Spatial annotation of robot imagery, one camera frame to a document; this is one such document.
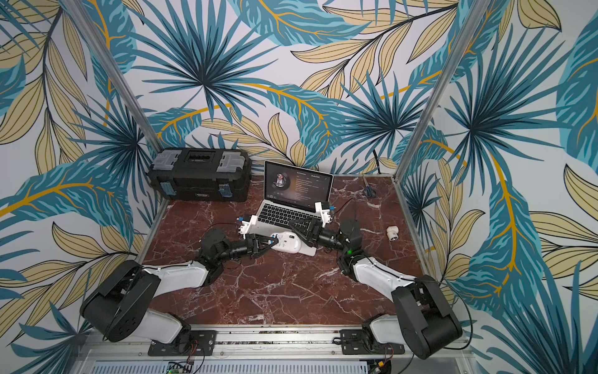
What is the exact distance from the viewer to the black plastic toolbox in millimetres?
989

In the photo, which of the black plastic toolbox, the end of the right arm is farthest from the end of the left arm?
the black plastic toolbox

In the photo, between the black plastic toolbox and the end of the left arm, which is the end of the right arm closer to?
the end of the left arm
